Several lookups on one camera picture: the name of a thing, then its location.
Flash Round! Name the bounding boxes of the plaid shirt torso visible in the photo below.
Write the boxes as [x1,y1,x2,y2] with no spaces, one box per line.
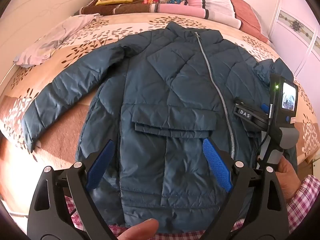
[64,195,246,240]

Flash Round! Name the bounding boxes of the plaid shirt right sleeve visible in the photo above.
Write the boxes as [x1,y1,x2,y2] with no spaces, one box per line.
[287,175,319,233]

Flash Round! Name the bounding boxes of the light purple floral pillow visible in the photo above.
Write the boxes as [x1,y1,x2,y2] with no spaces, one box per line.
[14,14,100,68]

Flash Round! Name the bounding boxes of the person's right hand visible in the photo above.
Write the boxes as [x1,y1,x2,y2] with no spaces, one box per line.
[276,156,302,203]

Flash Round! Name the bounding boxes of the person's left hand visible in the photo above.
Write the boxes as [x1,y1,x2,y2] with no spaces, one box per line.
[117,218,159,240]

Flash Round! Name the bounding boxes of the dark teal quilted jacket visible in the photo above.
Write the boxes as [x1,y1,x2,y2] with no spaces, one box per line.
[22,21,298,234]

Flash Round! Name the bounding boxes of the white wardrobe with ornaments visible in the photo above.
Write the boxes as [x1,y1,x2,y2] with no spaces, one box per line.
[268,0,320,95]

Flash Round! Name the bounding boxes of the pink striped folded blanket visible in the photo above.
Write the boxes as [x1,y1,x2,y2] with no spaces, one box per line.
[151,0,241,29]

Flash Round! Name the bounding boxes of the leaf patterned bed blanket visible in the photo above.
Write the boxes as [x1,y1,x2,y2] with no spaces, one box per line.
[0,12,318,213]

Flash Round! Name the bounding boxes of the red pink pillow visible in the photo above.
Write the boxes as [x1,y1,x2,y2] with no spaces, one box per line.
[230,0,270,44]

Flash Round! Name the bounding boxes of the white headboard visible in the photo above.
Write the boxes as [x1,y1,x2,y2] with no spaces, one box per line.
[1,0,90,92]

